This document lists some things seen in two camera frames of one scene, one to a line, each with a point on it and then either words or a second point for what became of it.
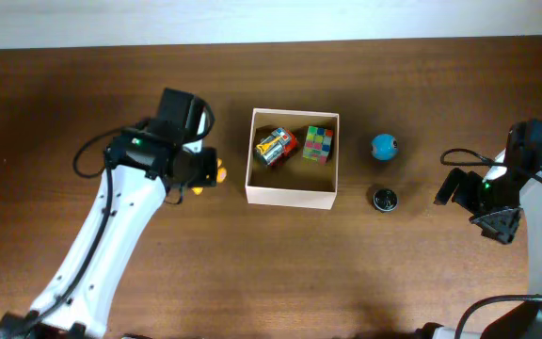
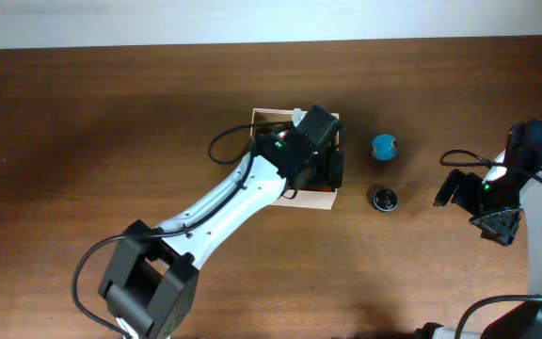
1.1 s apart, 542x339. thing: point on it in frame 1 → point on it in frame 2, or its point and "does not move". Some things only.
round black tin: (385, 200) does not move
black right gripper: (502, 228) does not move
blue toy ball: (384, 147) does not move
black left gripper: (211, 179) → (334, 173)
